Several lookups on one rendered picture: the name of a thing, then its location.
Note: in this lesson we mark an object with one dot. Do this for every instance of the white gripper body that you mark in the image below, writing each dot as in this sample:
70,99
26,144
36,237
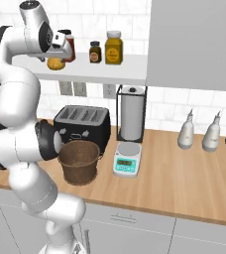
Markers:
64,53

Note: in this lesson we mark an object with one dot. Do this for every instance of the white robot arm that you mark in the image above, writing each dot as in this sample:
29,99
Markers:
19,99

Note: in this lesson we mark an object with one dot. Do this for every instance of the brown woven basket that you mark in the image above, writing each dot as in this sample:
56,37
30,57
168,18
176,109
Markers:
80,162

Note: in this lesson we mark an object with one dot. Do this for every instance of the red bottle with black cap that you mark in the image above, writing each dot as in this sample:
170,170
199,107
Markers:
72,46

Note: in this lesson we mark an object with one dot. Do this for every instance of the round yellow-orange food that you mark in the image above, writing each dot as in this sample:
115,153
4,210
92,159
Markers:
55,64

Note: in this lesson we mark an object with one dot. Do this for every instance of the small dark brown jar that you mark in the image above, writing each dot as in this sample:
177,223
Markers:
95,53

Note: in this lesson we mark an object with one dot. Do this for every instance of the yellow jar with white lid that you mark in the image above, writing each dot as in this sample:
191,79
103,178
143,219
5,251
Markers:
114,49

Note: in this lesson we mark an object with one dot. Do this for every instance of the black toaster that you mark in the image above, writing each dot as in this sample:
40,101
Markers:
85,127

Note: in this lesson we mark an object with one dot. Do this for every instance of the black paper towel holder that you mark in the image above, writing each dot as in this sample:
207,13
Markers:
118,115

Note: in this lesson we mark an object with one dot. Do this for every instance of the white paper towel roll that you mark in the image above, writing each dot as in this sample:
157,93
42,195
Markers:
131,114

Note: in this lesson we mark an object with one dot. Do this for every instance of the white and teal kitchen scale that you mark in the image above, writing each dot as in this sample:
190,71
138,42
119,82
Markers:
127,160

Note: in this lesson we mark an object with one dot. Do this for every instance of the white spray bottle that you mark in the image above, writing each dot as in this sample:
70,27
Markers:
211,137
186,134

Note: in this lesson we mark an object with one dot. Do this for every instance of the grey base cupboard door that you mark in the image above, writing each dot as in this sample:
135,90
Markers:
204,248
128,241
2,225

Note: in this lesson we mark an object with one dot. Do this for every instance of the plain grey drawer front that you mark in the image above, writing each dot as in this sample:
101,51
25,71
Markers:
207,233

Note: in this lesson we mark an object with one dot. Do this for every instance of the white wall outlet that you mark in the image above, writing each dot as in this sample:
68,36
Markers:
109,91
80,89
65,88

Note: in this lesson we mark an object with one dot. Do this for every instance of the grey wall shelf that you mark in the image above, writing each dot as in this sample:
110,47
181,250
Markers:
95,72

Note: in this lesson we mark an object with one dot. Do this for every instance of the grey wall cabinet door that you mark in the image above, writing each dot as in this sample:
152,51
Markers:
194,43

